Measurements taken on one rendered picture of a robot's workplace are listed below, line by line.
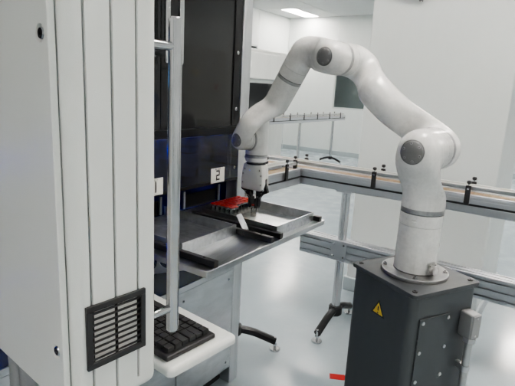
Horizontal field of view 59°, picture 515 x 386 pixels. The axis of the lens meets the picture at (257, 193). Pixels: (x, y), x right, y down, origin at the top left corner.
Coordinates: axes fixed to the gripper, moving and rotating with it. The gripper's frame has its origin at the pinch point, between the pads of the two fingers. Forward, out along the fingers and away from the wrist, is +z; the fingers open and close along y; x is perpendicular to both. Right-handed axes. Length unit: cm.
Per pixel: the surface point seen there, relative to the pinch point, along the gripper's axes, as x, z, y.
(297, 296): 115, 94, -39
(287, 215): 10.0, 5.7, 9.2
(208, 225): -23.1, 5.1, -3.4
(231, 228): -25.6, 3.0, 8.7
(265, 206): 11.0, 4.2, -1.9
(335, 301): 91, 77, -2
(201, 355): -75, 14, 39
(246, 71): 15, -49, -17
